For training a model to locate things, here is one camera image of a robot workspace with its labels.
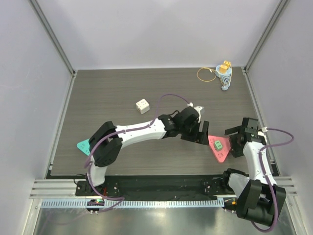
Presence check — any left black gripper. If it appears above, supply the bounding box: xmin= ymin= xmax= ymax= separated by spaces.
xmin=180 ymin=120 xmax=209 ymax=145

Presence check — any green cube plug adapter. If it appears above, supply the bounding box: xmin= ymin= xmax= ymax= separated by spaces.
xmin=214 ymin=141 xmax=223 ymax=151

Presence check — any pink triangular power socket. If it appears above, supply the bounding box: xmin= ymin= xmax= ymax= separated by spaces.
xmin=208 ymin=135 xmax=231 ymax=163

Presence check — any white cube plug adapter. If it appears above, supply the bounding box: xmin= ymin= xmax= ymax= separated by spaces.
xmin=135 ymin=99 xmax=150 ymax=114

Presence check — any teal triangular power socket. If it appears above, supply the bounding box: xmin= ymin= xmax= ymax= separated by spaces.
xmin=76 ymin=139 xmax=90 ymax=156

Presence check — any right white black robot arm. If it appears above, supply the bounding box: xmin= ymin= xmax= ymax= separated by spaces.
xmin=220 ymin=117 xmax=287 ymax=232

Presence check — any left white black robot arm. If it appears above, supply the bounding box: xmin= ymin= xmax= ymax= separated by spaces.
xmin=85 ymin=106 xmax=209 ymax=196

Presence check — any yellow connector block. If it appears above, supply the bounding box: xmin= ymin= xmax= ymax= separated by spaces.
xmin=219 ymin=60 xmax=231 ymax=74

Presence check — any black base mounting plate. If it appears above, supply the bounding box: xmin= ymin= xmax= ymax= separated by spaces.
xmin=75 ymin=174 xmax=234 ymax=197

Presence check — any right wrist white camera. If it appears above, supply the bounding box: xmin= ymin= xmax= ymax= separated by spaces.
xmin=258 ymin=127 xmax=268 ymax=138

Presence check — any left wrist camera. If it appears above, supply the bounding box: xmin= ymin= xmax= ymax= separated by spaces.
xmin=187 ymin=102 xmax=205 ymax=119

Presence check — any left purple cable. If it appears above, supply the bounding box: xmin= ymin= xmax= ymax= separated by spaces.
xmin=84 ymin=94 xmax=191 ymax=212

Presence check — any light blue cable holder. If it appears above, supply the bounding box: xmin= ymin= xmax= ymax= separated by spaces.
xmin=215 ymin=65 xmax=232 ymax=91

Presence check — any yellow thin cable loop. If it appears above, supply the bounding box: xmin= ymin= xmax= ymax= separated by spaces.
xmin=197 ymin=67 xmax=218 ymax=82

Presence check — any slotted cable duct strip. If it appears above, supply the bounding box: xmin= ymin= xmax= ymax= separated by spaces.
xmin=41 ymin=198 xmax=224 ymax=209

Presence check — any aluminium frame rail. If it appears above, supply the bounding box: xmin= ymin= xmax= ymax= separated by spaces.
xmin=30 ymin=179 xmax=76 ymax=199

